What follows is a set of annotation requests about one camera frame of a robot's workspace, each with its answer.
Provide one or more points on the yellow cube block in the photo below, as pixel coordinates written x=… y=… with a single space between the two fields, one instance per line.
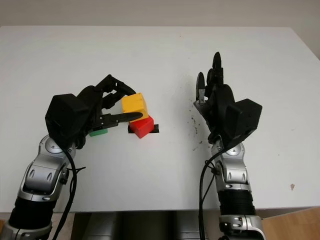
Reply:
x=133 y=103

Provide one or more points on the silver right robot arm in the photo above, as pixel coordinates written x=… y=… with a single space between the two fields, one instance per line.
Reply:
x=235 y=172

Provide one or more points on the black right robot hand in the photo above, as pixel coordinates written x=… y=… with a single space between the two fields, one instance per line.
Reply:
x=217 y=105

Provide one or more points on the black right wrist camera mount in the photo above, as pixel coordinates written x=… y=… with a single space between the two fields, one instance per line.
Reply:
x=243 y=117

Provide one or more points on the dark grey robot body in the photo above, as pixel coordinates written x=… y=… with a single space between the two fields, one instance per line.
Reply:
x=140 y=226

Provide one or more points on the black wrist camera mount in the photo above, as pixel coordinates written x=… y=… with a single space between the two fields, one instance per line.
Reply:
x=65 y=117
x=243 y=117

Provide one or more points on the green cube block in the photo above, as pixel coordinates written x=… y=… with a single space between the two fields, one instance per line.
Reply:
x=98 y=133

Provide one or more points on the red cube block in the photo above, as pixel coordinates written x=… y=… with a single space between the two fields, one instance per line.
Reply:
x=142 y=127

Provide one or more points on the black tape strip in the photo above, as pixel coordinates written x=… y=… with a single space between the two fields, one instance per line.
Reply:
x=156 y=128

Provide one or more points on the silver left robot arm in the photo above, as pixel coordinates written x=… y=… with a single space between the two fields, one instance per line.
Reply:
x=40 y=175

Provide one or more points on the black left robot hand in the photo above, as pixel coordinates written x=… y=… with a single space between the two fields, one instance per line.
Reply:
x=95 y=100

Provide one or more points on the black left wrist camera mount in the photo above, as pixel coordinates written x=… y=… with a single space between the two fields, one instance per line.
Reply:
x=65 y=117

